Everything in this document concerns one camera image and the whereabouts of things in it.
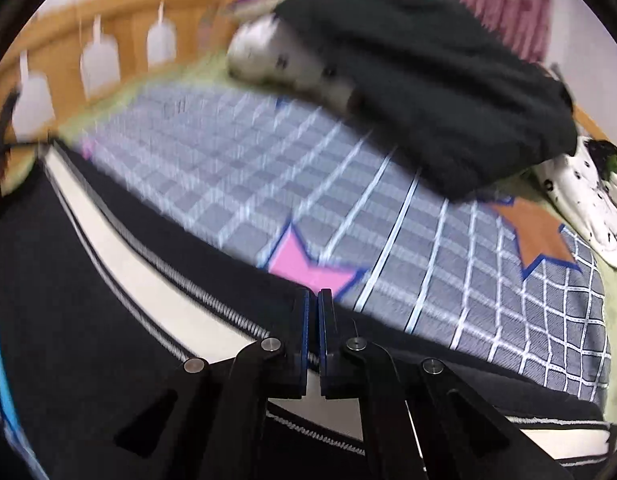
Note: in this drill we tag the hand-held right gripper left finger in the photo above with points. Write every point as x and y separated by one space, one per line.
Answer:
304 330

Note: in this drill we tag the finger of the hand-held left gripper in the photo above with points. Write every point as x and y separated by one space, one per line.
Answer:
6 125

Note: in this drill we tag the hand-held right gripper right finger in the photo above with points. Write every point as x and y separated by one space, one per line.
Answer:
324 340

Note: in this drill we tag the black pants with white stripe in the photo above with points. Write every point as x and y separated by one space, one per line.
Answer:
63 285

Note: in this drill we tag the wooden bed headboard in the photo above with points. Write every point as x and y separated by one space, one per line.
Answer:
63 25

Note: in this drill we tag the grey checked blanket with stars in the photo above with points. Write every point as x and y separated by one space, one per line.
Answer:
438 285

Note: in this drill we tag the white spotted pillow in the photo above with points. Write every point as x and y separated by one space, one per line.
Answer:
258 55

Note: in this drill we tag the black garment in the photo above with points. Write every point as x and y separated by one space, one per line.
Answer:
413 85

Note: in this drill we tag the white spotted green-patch cloth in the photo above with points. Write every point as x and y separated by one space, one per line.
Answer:
588 200

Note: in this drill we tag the wooden bed side rail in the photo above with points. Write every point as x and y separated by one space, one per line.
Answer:
591 125

